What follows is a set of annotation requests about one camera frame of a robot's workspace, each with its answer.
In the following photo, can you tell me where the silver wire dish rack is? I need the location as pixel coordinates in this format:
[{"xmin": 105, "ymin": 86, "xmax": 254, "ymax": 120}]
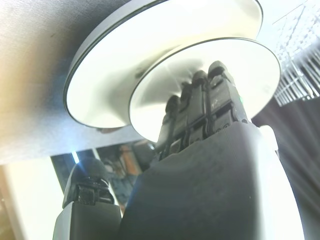
[{"xmin": 271, "ymin": 0, "xmax": 320, "ymax": 107}]

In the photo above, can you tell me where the white robot column blue strip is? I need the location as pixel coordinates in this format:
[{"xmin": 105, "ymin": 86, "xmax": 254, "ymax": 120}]
[{"xmin": 0, "ymin": 148, "xmax": 101, "ymax": 240}]

